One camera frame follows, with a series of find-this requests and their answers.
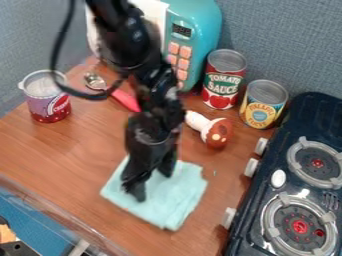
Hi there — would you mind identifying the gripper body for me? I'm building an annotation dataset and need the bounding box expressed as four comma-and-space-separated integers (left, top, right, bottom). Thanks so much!
122, 108, 188, 164

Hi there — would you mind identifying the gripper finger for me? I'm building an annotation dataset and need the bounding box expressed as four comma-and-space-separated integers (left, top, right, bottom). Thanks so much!
156, 149, 180, 178
118, 155, 155, 203

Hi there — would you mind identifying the light blue cloth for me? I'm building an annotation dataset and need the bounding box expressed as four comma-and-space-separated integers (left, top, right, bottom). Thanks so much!
98, 155, 210, 232

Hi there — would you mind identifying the brown toy mushroom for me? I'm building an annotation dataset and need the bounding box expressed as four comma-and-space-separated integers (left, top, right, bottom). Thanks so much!
183, 109, 236, 150

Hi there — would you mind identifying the tomato sauce can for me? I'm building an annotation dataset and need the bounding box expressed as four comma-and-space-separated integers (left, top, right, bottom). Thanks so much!
200, 48, 249, 111

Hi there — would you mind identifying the teal toy microwave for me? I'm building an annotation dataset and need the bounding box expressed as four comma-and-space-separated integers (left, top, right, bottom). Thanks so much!
84, 0, 224, 93

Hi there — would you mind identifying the purple and red can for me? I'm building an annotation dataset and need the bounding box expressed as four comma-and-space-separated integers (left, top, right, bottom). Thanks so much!
17, 69, 74, 124

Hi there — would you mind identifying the yellow pineapple can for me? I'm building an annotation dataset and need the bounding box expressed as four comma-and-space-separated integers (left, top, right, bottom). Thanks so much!
237, 79, 290, 131

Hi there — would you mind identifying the dark blue toy stove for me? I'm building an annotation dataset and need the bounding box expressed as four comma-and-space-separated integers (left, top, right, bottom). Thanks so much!
220, 91, 342, 256

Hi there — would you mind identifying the silver spoon with red handle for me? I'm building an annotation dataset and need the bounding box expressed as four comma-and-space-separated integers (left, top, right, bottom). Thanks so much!
82, 71, 143, 114

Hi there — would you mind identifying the black cable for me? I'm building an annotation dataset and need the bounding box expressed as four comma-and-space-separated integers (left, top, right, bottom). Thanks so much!
48, 0, 133, 101

